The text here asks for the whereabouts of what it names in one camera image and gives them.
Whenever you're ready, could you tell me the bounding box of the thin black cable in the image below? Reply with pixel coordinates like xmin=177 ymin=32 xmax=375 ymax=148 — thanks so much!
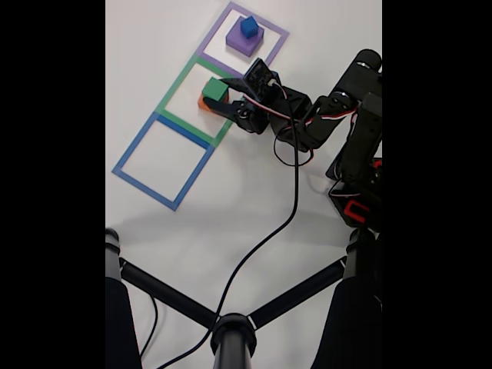
xmin=138 ymin=296 xmax=159 ymax=358

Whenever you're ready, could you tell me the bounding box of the purple tape square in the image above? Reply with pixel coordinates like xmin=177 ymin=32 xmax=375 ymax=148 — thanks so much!
xmin=198 ymin=1 xmax=290 ymax=80

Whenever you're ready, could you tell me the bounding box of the thick black cable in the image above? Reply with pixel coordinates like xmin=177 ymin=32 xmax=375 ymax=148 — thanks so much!
xmin=153 ymin=84 xmax=300 ymax=369

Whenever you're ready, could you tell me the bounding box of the orange block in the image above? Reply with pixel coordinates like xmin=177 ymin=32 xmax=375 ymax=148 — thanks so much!
xmin=198 ymin=91 xmax=231 ymax=113

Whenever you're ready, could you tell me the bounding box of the large purple block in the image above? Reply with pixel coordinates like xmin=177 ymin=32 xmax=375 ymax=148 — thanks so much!
xmin=225 ymin=15 xmax=265 ymax=58

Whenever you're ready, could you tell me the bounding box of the small blue block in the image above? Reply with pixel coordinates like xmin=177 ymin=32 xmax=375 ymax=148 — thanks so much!
xmin=240 ymin=15 xmax=258 ymax=40

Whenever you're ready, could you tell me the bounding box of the green block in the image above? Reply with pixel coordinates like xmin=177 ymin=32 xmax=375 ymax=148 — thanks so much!
xmin=201 ymin=76 xmax=231 ymax=103

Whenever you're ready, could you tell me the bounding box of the red table clamp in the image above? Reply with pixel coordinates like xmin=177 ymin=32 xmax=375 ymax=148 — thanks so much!
xmin=343 ymin=199 xmax=371 ymax=224

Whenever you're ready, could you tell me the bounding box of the blue tape square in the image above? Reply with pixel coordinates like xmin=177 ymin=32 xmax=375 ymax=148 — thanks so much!
xmin=111 ymin=111 xmax=215 ymax=211

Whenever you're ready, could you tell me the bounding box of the red white servo wire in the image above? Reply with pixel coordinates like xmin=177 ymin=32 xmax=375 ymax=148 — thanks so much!
xmin=241 ymin=78 xmax=362 ymax=130

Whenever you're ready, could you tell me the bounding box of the green tape square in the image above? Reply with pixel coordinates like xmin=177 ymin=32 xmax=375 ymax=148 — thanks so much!
xmin=158 ymin=53 xmax=247 ymax=149

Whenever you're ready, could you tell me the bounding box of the black tripod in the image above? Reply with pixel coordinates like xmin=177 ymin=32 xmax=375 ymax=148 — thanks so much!
xmin=105 ymin=227 xmax=383 ymax=369

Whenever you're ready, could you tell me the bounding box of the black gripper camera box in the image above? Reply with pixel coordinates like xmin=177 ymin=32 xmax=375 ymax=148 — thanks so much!
xmin=242 ymin=58 xmax=282 ymax=104

